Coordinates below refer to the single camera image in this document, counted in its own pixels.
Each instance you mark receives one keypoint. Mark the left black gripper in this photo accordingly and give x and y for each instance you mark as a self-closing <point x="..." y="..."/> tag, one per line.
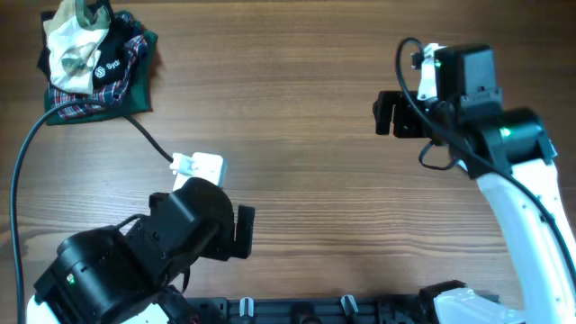
<point x="223" y="244"/>

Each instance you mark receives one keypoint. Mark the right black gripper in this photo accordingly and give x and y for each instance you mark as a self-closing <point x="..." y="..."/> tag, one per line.
<point x="403" y="127"/>

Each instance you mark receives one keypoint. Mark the beige and tan shirt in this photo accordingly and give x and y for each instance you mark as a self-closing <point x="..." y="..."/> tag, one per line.
<point x="74" y="35"/>

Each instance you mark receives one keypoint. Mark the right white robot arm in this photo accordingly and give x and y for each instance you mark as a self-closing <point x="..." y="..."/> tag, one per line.
<point x="509" y="155"/>

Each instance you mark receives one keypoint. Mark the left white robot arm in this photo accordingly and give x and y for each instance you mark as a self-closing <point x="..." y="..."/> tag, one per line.
<point x="105" y="275"/>

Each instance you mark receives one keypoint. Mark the green folded shirt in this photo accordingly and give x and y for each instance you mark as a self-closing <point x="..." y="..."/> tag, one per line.
<point x="139" y="96"/>

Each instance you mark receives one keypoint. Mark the red plaid folded shirt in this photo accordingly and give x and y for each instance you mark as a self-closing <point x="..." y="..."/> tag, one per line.
<point x="112" y="85"/>

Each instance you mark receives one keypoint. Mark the black folded polo shirt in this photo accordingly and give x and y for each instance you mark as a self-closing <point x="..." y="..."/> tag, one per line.
<point x="114" y="55"/>

